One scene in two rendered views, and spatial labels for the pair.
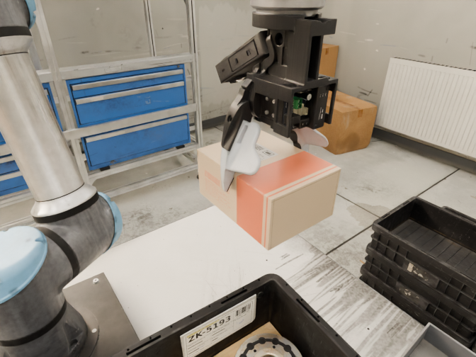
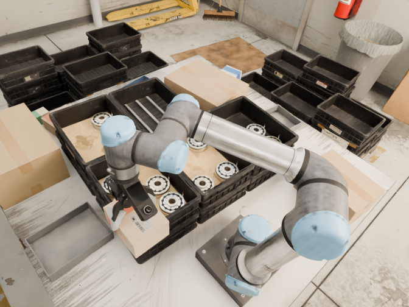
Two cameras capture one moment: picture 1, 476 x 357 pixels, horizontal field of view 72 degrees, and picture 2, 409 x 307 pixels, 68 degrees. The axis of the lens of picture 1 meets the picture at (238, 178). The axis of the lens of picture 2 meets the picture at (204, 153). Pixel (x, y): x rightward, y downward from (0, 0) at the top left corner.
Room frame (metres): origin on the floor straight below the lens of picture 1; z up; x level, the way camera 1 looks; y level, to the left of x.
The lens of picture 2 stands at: (0.89, 0.06, 1.90)
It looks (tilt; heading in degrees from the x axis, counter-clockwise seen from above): 46 degrees down; 170
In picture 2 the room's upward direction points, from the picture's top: 7 degrees clockwise
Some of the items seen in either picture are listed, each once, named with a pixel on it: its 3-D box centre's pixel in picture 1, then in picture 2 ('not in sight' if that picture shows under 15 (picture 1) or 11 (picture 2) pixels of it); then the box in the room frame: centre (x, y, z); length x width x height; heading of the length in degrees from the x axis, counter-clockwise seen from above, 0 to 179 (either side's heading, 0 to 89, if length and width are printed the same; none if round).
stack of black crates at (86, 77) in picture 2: not in sight; (100, 91); (-1.27, -0.48, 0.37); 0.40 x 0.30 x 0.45; 127
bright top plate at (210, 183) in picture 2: not in sight; (202, 184); (0.09, 0.20, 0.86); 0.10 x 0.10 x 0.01
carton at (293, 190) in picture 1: (263, 181); (136, 220); (0.39, -0.04, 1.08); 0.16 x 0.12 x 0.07; 37
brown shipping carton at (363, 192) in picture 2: not in sight; (336, 188); (0.08, 0.85, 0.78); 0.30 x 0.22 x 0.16; 29
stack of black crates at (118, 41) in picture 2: not in sight; (117, 56); (-1.83, -0.40, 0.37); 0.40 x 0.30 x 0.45; 127
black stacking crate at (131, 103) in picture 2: not in sight; (153, 112); (-0.38, -0.01, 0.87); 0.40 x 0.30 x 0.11; 33
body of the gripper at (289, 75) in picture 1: (287, 74); (125, 183); (0.37, -0.05, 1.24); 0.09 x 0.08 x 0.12; 37
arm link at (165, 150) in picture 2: not in sight; (164, 148); (0.40, 0.05, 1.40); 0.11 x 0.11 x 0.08; 68
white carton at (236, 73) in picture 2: not in sight; (226, 80); (-0.88, 0.47, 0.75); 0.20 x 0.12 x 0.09; 141
